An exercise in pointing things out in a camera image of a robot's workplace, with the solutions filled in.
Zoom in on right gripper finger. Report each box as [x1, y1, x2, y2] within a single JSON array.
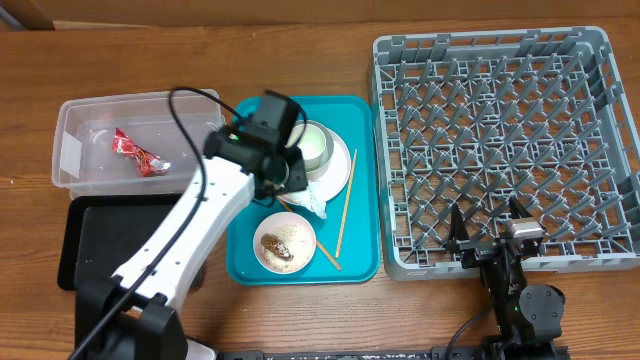
[[448, 203, 470, 243], [508, 196, 532, 220]]

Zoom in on white napkin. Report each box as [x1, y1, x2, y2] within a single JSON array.
[[288, 181, 327, 219]]

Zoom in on grey-white bowl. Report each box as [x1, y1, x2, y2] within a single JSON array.
[[294, 120, 334, 181]]

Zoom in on small pink bowl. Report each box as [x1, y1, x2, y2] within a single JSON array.
[[253, 212, 317, 275]]

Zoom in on food scraps rice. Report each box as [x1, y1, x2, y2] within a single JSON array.
[[260, 225, 311, 273]]

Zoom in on red snack wrapper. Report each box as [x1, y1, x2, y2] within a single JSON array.
[[112, 128, 171, 177]]

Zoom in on white cup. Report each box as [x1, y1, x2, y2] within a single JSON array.
[[287, 123, 328, 171]]

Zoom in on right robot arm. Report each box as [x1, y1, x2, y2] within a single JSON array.
[[445, 197, 570, 359]]

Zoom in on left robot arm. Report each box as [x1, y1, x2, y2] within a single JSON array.
[[71, 123, 307, 359]]

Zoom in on pink plate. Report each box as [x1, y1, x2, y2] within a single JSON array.
[[277, 127, 353, 204]]

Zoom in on wooden chopstick right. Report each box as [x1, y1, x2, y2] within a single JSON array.
[[335, 148, 358, 259]]

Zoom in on wooden chopstick diagonal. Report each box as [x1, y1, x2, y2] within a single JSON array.
[[278, 198, 342, 271]]

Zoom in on teal plastic tray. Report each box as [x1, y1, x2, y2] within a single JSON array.
[[226, 95, 380, 286]]

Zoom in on grey plastic dish rack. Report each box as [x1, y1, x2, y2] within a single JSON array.
[[370, 26, 639, 281]]

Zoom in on clear plastic bin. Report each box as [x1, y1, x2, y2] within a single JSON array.
[[52, 91, 197, 199]]

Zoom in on black tray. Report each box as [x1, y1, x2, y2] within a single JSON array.
[[57, 194, 180, 291]]

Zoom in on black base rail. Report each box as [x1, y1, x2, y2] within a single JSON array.
[[217, 346, 571, 360]]

